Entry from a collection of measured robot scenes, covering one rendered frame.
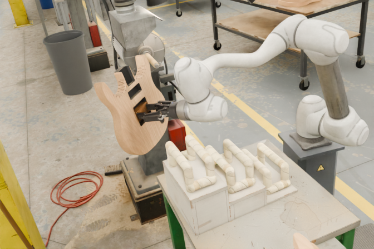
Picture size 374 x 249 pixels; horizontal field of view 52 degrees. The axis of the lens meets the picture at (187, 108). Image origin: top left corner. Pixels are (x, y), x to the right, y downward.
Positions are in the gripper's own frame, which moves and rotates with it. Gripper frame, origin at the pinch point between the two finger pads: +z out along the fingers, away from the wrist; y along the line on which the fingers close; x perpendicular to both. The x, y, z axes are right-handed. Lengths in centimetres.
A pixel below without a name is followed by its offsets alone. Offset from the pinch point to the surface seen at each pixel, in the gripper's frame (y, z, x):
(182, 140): 68, 41, -67
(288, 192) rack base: -6, -61, -36
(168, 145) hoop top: -23.0, -27.2, -1.4
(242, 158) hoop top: -12, -50, -15
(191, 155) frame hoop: -16.5, -30.5, -10.8
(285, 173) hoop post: -3, -61, -29
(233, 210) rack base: -26, -47, -28
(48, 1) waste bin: 576, 707, -15
